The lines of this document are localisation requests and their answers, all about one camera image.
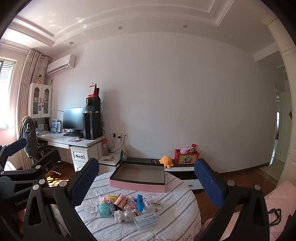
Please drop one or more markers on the white wall outlet panel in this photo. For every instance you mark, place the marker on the white wall outlet panel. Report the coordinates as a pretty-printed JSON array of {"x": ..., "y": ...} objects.
[{"x": 119, "y": 135}]

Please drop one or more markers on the black office chair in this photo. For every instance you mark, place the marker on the black office chair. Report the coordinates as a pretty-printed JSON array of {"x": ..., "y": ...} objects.
[{"x": 30, "y": 136}]

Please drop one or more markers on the black dumbbell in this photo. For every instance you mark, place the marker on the black dumbbell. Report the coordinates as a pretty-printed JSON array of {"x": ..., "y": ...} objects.
[{"x": 154, "y": 160}]

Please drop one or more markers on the black keyboard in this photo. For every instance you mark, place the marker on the black keyboard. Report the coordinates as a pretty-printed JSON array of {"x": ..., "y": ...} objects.
[{"x": 72, "y": 134}]

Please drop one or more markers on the black computer monitor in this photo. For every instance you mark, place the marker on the black computer monitor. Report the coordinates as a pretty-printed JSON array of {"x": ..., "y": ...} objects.
[{"x": 74, "y": 118}]

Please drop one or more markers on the pink plush toy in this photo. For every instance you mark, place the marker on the pink plush toy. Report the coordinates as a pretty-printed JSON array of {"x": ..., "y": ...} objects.
[{"x": 184, "y": 150}]

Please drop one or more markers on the black computer tower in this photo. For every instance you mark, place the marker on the black computer tower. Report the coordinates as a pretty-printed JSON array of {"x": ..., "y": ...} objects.
[{"x": 91, "y": 126}]

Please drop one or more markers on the clear glass bottle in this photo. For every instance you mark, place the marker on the clear glass bottle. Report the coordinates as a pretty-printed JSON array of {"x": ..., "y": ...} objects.
[{"x": 158, "y": 205}]

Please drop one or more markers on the red white packet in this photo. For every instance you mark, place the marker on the red white packet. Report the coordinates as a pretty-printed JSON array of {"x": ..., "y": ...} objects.
[{"x": 193, "y": 146}]

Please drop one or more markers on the red printed crate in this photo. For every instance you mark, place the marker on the red printed crate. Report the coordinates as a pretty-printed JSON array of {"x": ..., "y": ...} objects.
[{"x": 187, "y": 158}]

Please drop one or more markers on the white plastic bottle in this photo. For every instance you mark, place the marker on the white plastic bottle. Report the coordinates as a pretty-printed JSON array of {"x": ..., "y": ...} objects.
[{"x": 148, "y": 205}]

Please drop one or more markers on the pink storage box dark rim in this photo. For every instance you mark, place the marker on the pink storage box dark rim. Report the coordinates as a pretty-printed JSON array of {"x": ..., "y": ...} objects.
[{"x": 136, "y": 186}]

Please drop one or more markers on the window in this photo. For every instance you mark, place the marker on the window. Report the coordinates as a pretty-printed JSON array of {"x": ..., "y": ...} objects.
[{"x": 7, "y": 92}]

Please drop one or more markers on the red box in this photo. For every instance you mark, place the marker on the red box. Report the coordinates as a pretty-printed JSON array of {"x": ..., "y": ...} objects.
[{"x": 94, "y": 93}]

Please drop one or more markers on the white air conditioner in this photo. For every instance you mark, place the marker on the white air conditioner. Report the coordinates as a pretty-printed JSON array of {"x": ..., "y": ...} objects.
[{"x": 61, "y": 64}]

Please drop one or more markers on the black white low cabinet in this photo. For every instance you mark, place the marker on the black white low cabinet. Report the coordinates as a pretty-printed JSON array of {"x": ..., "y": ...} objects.
[{"x": 182, "y": 168}]

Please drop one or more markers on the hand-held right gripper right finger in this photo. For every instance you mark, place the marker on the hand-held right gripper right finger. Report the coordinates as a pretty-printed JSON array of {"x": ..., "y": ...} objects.
[{"x": 208, "y": 183}]

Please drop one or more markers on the white wardrobe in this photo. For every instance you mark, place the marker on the white wardrobe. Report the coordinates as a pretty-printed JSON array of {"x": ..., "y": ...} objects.
[{"x": 284, "y": 46}]

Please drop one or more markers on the orange label bottle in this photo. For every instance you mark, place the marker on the orange label bottle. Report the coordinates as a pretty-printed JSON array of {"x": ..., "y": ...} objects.
[{"x": 106, "y": 148}]

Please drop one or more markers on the colourful snack bag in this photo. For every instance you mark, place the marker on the colourful snack bag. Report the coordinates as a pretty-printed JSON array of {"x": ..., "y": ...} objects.
[{"x": 124, "y": 154}]

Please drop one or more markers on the white striped quilt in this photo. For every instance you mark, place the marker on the white striped quilt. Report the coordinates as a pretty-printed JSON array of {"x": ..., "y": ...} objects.
[{"x": 173, "y": 208}]

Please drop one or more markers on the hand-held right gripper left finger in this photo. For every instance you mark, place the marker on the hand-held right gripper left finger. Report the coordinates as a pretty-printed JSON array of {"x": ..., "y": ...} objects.
[{"x": 84, "y": 183}]

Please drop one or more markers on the pink doll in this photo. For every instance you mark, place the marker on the pink doll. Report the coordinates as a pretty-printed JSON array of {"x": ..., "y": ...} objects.
[{"x": 39, "y": 79}]

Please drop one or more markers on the pink bedding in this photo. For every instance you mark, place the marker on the pink bedding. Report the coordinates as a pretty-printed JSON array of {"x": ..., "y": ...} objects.
[{"x": 282, "y": 197}]

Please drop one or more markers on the beige curtain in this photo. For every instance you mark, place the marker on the beige curtain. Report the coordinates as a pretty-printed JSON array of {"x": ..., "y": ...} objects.
[{"x": 25, "y": 92}]

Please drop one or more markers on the small blue carton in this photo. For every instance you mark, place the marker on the small blue carton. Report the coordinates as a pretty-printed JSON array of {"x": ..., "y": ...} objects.
[{"x": 112, "y": 206}]

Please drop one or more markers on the pink patterned packet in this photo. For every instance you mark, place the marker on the pink patterned packet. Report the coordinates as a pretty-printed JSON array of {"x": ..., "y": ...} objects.
[{"x": 132, "y": 202}]

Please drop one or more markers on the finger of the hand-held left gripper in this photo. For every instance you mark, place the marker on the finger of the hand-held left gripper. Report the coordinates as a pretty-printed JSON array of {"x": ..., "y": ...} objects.
[
  {"x": 16, "y": 146},
  {"x": 50, "y": 158}
]

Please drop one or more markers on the black speaker box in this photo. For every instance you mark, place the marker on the black speaker box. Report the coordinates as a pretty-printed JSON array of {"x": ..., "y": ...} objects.
[{"x": 93, "y": 104}]

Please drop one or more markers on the white door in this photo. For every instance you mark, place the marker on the white door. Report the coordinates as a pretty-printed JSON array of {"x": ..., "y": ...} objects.
[{"x": 285, "y": 129}]

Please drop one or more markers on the white glass-door cabinet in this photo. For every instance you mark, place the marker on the white glass-door cabinet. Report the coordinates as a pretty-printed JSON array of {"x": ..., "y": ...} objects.
[{"x": 40, "y": 102}]

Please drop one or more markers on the clear plastic packet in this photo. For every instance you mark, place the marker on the clear plastic packet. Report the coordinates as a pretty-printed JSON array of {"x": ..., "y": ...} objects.
[{"x": 147, "y": 219}]

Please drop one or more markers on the white side table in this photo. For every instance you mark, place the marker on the white side table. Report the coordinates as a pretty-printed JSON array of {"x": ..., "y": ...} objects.
[{"x": 108, "y": 161}]

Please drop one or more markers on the blue white carton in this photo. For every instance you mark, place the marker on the blue white carton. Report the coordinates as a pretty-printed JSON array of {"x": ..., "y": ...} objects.
[{"x": 54, "y": 126}]

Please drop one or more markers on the yellow octopus plush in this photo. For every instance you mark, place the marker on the yellow octopus plush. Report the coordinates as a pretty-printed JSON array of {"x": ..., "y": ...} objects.
[{"x": 166, "y": 161}]

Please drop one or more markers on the white desk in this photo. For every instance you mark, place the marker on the white desk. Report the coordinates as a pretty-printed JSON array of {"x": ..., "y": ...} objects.
[{"x": 60, "y": 139}]

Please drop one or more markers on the rose gold jar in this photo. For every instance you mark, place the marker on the rose gold jar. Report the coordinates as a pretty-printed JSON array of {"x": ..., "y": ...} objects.
[{"x": 120, "y": 201}]

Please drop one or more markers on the teal round case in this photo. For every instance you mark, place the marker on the teal round case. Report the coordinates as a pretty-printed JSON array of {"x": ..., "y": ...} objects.
[{"x": 105, "y": 210}]

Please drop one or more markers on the pink mouse pad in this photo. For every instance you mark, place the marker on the pink mouse pad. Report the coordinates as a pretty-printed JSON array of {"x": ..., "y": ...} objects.
[{"x": 75, "y": 139}]

